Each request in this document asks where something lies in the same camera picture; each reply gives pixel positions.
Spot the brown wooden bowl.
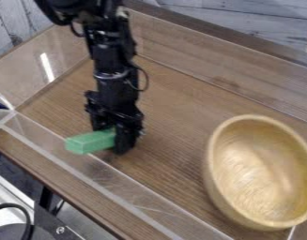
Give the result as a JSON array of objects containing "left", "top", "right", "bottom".
[{"left": 200, "top": 114, "right": 307, "bottom": 232}]

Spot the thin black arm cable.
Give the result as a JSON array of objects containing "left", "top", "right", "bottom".
[{"left": 124, "top": 65, "right": 151, "bottom": 93}]

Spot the green rectangular block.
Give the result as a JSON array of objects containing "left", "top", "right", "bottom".
[{"left": 65, "top": 128, "right": 115, "bottom": 155}]

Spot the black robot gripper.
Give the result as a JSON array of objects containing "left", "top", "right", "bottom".
[{"left": 84, "top": 69, "right": 144, "bottom": 155}]

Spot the black metal base plate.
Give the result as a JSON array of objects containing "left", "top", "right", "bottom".
[{"left": 31, "top": 202, "right": 88, "bottom": 240}]

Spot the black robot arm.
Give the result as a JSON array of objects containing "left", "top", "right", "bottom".
[{"left": 33, "top": 0, "right": 147, "bottom": 155}]

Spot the clear acrylic tray enclosure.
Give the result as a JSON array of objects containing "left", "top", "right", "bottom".
[{"left": 0, "top": 2, "right": 307, "bottom": 240}]

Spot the black table leg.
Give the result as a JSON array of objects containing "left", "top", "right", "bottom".
[{"left": 39, "top": 187, "right": 52, "bottom": 211}]

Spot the black cable loop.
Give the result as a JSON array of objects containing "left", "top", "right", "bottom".
[{"left": 0, "top": 202, "right": 35, "bottom": 240}]

